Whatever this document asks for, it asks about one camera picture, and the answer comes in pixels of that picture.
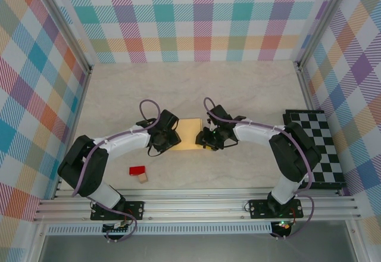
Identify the yellow paper box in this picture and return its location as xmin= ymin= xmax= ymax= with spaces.
xmin=170 ymin=118 xmax=206 ymax=151

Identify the black and grey checkerboard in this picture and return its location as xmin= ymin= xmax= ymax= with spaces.
xmin=282 ymin=109 xmax=346 ymax=190

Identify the grey metal panel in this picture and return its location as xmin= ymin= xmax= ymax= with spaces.
xmin=38 ymin=234 xmax=358 ymax=262

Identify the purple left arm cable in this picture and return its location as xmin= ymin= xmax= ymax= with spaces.
xmin=71 ymin=99 xmax=163 ymax=243

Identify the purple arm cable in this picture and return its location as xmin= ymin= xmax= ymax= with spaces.
xmin=203 ymin=96 xmax=316 ymax=241
xmin=71 ymin=99 xmax=163 ymax=243

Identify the aluminium rail frame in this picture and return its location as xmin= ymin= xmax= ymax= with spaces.
xmin=32 ymin=188 xmax=363 ymax=223

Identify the white slotted cable duct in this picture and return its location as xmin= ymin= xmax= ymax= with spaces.
xmin=44 ymin=222 xmax=273 ymax=236

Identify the aluminium side rail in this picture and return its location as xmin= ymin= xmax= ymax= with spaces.
xmin=296 ymin=62 xmax=317 ymax=111

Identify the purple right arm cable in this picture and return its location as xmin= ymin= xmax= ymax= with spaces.
xmin=203 ymin=96 xmax=316 ymax=241

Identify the aluminium corner post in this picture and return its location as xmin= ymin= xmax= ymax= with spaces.
xmin=296 ymin=0 xmax=354 ymax=70
xmin=35 ymin=0 xmax=93 ymax=75

